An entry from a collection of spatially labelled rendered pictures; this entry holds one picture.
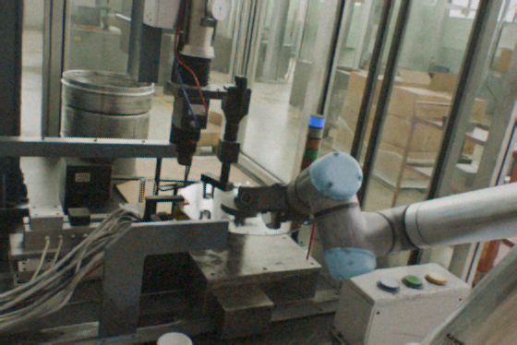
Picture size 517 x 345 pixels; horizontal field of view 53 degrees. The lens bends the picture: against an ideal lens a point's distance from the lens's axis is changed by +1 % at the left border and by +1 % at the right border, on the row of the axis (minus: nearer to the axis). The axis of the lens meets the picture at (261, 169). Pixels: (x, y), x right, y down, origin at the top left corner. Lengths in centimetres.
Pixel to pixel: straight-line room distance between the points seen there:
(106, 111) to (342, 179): 112
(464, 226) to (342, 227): 17
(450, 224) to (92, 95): 125
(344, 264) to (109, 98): 115
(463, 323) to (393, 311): 49
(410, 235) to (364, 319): 33
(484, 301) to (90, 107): 139
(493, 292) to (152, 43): 88
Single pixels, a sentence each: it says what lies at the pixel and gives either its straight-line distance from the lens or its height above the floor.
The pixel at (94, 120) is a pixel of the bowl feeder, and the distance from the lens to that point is 179.
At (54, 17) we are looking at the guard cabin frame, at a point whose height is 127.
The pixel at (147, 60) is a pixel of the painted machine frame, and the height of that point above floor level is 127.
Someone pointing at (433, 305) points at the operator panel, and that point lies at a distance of 125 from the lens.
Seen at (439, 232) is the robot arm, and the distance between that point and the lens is 85.
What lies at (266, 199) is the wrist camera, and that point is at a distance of 96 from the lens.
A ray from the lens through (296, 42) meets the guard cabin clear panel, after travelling 199.
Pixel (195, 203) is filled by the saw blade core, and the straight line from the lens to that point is 127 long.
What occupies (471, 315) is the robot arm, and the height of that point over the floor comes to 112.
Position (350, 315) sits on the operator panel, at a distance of 119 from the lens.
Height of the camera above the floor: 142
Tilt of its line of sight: 17 degrees down
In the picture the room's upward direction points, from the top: 9 degrees clockwise
